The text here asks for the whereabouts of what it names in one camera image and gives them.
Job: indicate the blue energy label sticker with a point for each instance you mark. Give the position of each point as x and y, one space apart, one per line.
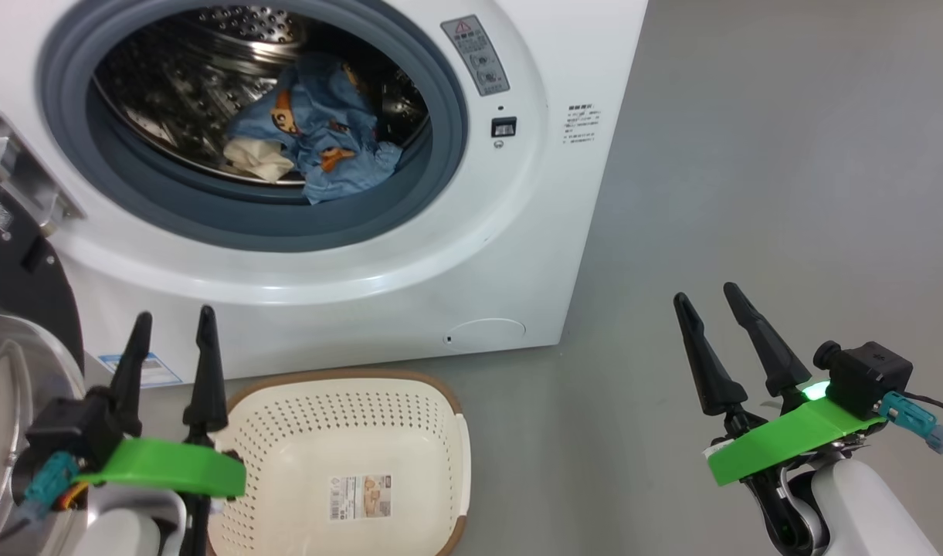
150 371

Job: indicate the metal door hinge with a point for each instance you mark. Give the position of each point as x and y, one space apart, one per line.
23 174

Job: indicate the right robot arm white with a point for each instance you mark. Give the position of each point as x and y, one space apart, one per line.
865 517

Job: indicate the black washing machine door glass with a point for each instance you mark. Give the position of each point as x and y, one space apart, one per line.
23 293

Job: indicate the white front-load washing machine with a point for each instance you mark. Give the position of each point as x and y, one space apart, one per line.
324 324

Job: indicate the blue garment orange print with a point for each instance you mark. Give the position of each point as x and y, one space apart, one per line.
309 100
347 181

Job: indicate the grey warning sticker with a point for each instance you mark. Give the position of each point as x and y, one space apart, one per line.
475 54

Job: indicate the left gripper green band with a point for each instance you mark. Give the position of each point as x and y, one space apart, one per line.
170 467

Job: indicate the basket product label sticker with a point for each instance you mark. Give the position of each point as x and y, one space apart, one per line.
361 496

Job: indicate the small printed text label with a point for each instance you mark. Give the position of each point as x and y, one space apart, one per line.
582 123

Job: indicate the grey rubber door gasket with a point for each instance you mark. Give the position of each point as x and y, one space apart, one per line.
170 216

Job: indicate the white laundry basket brown rim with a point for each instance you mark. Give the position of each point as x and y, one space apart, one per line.
324 432

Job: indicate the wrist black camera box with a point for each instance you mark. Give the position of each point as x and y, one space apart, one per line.
69 428
869 378

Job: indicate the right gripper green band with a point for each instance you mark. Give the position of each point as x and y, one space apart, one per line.
795 440

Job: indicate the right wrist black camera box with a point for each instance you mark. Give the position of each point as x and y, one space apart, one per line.
869 378

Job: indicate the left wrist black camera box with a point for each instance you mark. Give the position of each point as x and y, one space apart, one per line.
69 428

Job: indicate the round white filter cover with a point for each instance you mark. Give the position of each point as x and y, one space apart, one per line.
485 332

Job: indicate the black door latch slot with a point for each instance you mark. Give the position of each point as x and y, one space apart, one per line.
504 127

